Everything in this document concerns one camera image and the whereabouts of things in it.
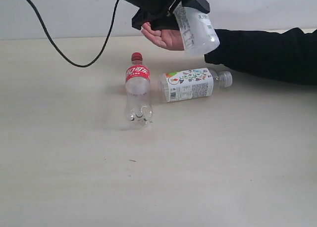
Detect green white label bottle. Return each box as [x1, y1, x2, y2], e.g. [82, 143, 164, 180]
[173, 4, 220, 56]

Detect person's open hand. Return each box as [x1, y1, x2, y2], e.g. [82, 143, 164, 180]
[141, 22, 184, 51]

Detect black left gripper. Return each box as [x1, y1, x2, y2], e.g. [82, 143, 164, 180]
[124, 0, 211, 31]

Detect black sleeved forearm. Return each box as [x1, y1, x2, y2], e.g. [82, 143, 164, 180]
[204, 28, 317, 86]

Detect black cable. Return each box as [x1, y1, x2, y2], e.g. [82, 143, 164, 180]
[16, 0, 122, 68]

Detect floral white label bottle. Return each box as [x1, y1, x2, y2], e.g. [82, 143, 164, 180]
[158, 67, 233, 102]

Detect red label cola bottle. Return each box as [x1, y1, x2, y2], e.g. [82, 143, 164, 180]
[125, 52, 153, 128]

